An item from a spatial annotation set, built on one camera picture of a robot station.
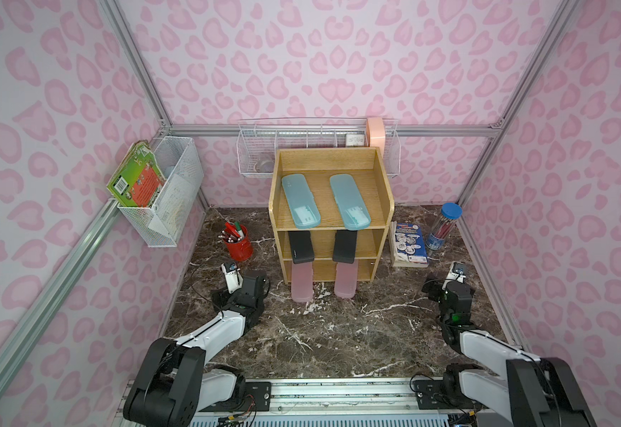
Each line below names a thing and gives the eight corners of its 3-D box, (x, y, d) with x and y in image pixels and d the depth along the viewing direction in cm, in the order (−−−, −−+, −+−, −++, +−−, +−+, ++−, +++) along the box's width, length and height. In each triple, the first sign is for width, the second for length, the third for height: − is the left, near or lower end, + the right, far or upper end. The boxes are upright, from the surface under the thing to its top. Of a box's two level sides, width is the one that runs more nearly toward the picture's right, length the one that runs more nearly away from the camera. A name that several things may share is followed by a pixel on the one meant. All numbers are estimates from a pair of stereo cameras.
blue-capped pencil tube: (428, 251, 107) (446, 217, 91) (423, 236, 111) (439, 202, 96) (445, 250, 107) (466, 217, 91) (440, 236, 111) (459, 202, 96)
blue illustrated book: (393, 267, 102) (395, 262, 99) (385, 227, 115) (387, 221, 112) (430, 267, 102) (433, 262, 99) (417, 227, 115) (420, 221, 112)
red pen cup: (228, 265, 103) (216, 241, 91) (234, 243, 110) (223, 217, 98) (250, 265, 103) (240, 241, 91) (254, 243, 110) (246, 217, 98)
